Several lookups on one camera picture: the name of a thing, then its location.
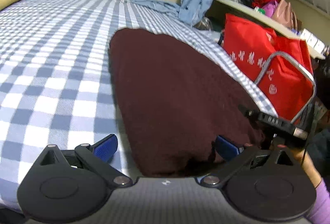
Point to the red fabric tote bag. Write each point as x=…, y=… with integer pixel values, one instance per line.
x=288, y=81

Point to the person right hand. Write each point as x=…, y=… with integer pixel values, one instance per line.
x=302, y=157

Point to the white wall shelf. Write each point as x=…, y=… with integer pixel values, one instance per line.
x=297, y=19

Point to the pink handbag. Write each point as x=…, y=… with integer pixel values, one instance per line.
x=284, y=14

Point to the purple sleeve forearm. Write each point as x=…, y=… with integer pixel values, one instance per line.
x=319, y=213

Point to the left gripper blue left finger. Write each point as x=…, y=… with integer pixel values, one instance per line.
x=96, y=158

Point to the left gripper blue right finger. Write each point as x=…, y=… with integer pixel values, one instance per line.
x=236, y=158

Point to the blue white checkered bedsheet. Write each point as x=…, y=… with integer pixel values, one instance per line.
x=55, y=83

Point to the maroon vintage print sweater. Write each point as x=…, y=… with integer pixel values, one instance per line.
x=174, y=103

